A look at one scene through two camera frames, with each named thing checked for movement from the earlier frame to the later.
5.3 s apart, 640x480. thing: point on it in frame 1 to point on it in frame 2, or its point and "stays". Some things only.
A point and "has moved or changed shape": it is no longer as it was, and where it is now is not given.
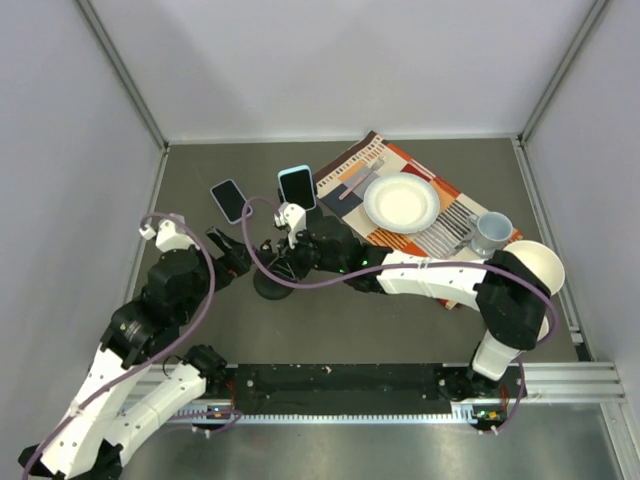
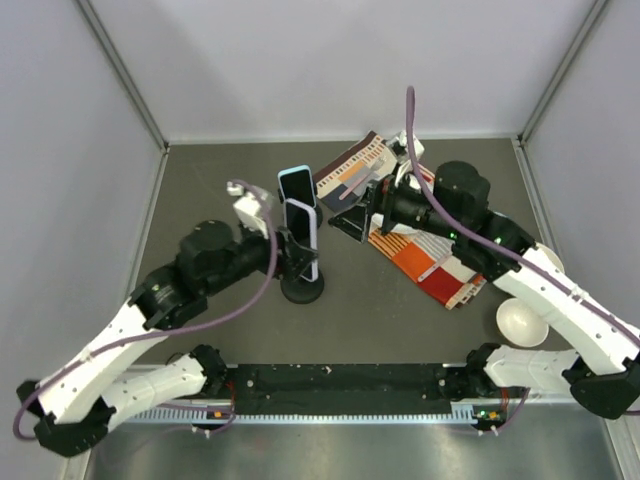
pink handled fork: (374, 167) stays
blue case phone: (297, 186) stays
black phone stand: (270, 289) has moved or changed shape
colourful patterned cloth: (462, 228) stays
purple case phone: (230, 200) has moved or changed shape
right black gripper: (294, 254) to (380, 198)
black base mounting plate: (341, 389) stays
